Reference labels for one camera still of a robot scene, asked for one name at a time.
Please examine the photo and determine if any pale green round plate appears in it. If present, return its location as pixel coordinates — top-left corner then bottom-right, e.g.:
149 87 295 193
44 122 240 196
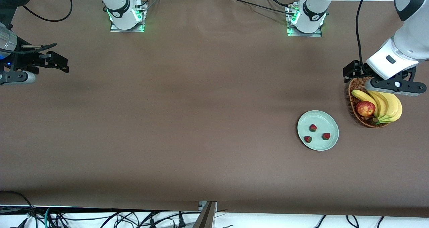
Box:
297 110 339 151

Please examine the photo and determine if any small yellow banana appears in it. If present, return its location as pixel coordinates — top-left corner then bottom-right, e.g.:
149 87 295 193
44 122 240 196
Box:
351 89 380 118

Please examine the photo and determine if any brown wicker basket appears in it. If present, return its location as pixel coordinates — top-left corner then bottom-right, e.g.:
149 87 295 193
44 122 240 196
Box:
348 76 391 128

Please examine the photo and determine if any red apple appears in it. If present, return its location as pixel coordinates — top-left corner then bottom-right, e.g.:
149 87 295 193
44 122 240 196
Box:
356 101 376 117

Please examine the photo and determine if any brown table cloth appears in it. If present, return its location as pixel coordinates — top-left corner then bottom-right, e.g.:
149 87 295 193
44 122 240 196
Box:
0 0 429 218

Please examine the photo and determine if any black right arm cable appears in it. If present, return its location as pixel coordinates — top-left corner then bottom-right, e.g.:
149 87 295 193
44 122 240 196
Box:
0 0 73 54

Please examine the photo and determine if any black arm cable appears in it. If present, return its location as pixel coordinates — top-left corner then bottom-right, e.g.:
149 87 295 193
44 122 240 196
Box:
0 0 73 54
355 0 372 71

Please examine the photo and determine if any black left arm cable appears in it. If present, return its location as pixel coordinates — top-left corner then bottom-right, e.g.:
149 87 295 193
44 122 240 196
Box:
355 0 372 71

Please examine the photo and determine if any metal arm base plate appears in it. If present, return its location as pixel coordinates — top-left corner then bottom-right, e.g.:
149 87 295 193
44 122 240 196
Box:
287 5 323 37
110 2 145 33

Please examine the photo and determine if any thin black table cable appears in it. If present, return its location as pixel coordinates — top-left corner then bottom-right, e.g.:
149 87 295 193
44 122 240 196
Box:
231 0 295 15

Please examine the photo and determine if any black looped floor cable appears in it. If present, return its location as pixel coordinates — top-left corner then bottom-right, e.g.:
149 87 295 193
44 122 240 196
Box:
0 190 36 228

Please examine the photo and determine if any brown post with bracket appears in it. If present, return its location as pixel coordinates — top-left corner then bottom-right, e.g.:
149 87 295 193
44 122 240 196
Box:
193 201 218 228

